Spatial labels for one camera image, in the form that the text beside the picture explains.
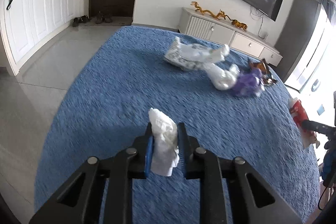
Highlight red white paper cup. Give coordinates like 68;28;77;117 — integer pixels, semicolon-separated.
288;97;320;149

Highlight white red tissue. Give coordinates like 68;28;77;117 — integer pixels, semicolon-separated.
149;108;179;177

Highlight blue carpet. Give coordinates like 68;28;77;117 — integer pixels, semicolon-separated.
34;26;319;223

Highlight red brown snack bag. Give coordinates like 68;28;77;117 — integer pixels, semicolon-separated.
248;59;277;86

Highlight purple plastic bag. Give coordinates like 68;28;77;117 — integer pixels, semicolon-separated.
232;68;265;97

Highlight crumpled white paper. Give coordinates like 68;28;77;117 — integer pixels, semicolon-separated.
204;63;240;90

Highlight crumpled white printed wrapper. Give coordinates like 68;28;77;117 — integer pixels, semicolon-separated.
164;36;230;70

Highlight grey tall cabinet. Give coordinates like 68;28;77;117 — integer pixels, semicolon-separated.
274;0;321;82

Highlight golden tiger figurine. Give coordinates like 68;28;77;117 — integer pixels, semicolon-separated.
231;19;248;31

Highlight brown shoes by door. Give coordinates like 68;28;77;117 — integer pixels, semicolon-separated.
96;11;113;24

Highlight white TV stand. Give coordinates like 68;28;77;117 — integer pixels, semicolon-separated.
178;8;282;67

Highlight dark shoes by cabinet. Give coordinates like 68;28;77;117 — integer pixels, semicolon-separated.
72;15;90;27

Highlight golden dragon figurine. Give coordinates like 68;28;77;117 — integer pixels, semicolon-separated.
190;1;226;20

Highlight white lower shoe cabinet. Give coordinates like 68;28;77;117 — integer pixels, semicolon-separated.
1;0;78;76

